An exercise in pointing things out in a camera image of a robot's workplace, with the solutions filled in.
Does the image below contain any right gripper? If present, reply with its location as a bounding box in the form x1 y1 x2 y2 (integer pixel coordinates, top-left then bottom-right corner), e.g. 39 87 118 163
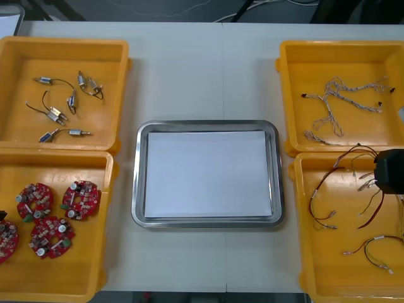
374 148 404 195

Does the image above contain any round red circuit board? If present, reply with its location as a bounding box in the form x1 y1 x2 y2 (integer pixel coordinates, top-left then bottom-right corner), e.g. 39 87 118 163
0 220 20 265
28 216 76 260
15 182 54 223
59 179 101 222

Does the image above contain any blue label metal solenoid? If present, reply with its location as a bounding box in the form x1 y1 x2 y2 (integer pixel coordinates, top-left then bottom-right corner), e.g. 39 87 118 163
38 128 61 143

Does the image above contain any yellow-orange plastic bin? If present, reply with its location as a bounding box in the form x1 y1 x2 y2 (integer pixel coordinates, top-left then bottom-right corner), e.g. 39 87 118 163
288 151 404 303
0 147 120 303
275 39 404 158
0 35 133 155

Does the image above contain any group of metal solenoids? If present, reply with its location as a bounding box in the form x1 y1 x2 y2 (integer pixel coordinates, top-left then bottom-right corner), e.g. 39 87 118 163
25 69 105 127

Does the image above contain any steel tray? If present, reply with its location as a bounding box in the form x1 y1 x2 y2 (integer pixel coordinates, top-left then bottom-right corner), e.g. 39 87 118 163
131 119 284 230

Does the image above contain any white sheet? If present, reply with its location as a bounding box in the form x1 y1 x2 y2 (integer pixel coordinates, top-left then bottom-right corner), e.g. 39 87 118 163
144 129 275 219

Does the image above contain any grey-rimmed tray with white sheet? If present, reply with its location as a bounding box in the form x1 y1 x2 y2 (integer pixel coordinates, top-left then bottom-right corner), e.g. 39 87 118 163
0 4 25 40

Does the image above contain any black stand leg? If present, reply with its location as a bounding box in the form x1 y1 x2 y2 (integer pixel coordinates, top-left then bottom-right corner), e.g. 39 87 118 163
47 0 86 21
229 0 255 23

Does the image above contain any red black wire harness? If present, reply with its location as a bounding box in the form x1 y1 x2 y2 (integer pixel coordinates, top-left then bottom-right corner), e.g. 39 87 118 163
311 166 347 231

